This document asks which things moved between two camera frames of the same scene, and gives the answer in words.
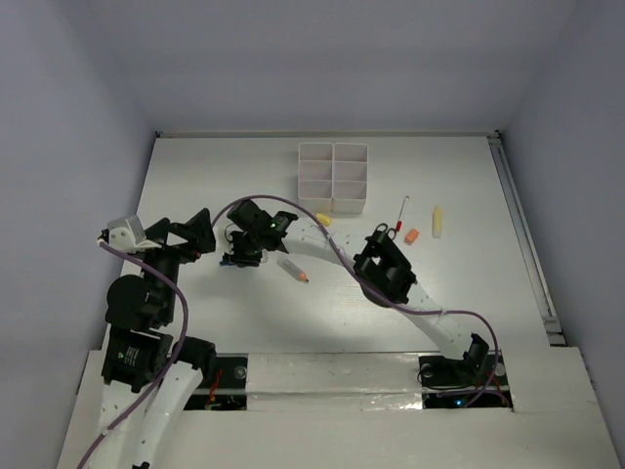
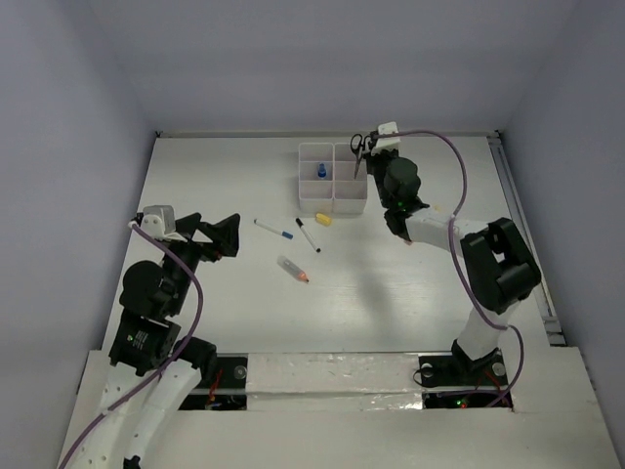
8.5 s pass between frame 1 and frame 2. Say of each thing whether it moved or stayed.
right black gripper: moved
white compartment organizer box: stayed
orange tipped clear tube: stayed
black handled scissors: moved
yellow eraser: stayed
